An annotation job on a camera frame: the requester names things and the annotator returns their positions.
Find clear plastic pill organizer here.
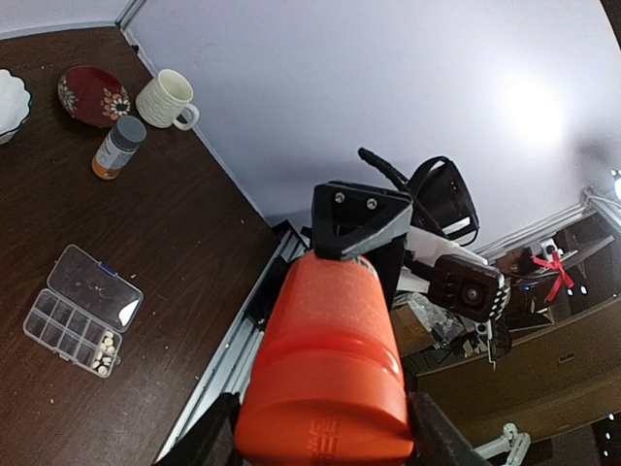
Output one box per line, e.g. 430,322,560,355
23,245,144,379

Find front aluminium rail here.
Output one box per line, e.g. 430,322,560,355
155,222,308,461

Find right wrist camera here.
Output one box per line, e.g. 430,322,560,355
397,227,510,323

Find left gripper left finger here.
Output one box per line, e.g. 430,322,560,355
155,393,243,466

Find grey capped white orange bottle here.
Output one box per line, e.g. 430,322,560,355
91,116,147,181

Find red patterned plate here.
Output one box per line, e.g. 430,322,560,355
57,66,132,128

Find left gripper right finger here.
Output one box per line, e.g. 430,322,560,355
406,392,485,465

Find right aluminium frame post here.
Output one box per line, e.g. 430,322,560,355
114,0,147,30

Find white fluted bowl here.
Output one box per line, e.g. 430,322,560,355
0,69,32,145

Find beige pills in organizer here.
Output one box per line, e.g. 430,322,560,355
90,330,119,378

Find orange pill bottle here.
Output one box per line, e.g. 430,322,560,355
235,252,414,465

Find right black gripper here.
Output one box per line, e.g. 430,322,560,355
311,181,413,301

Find cream ceramic mug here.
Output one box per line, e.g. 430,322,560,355
135,69,200,131

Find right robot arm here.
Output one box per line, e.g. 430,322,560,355
310,148,479,303

